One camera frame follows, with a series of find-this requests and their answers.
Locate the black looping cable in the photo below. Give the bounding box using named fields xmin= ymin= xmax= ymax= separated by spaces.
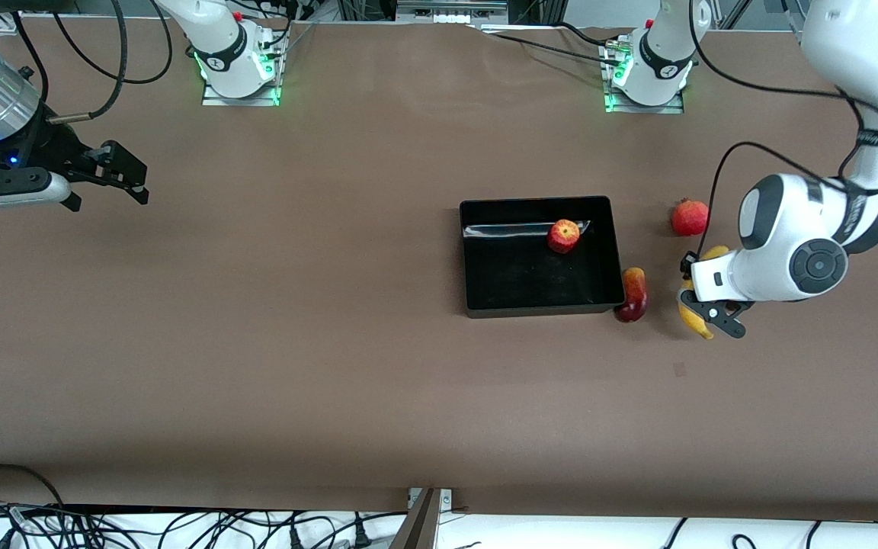
xmin=53 ymin=0 xmax=175 ymax=85

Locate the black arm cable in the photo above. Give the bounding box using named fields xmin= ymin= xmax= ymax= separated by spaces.
xmin=687 ymin=0 xmax=878 ymax=142
xmin=711 ymin=141 xmax=851 ymax=230
xmin=11 ymin=9 xmax=50 ymax=104

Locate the black cable with metal plug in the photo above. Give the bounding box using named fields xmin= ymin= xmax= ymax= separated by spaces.
xmin=49 ymin=0 xmax=130 ymax=123

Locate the red yellow apple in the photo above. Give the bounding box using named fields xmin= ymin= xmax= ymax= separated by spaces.
xmin=547 ymin=220 xmax=582 ymax=255

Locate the silver metal bracket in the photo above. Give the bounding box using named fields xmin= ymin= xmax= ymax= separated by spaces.
xmin=406 ymin=487 xmax=454 ymax=510

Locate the grey camera post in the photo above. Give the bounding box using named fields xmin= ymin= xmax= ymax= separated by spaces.
xmin=389 ymin=488 xmax=441 ymax=549

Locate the red yellow mango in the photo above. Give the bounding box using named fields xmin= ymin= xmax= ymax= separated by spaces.
xmin=613 ymin=267 xmax=649 ymax=323

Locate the yellow banana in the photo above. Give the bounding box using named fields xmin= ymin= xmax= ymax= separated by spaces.
xmin=677 ymin=244 xmax=731 ymax=341

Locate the black plastic box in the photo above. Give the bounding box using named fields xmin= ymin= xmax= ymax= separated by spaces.
xmin=460 ymin=196 xmax=626 ymax=319

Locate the white power strip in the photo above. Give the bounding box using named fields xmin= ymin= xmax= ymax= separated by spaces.
xmin=420 ymin=9 xmax=489 ymax=25

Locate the red pomegranate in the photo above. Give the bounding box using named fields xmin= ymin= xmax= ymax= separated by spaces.
xmin=671 ymin=198 xmax=711 ymax=237

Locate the black table cable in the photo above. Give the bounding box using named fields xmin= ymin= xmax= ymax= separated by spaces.
xmin=481 ymin=21 xmax=623 ymax=68

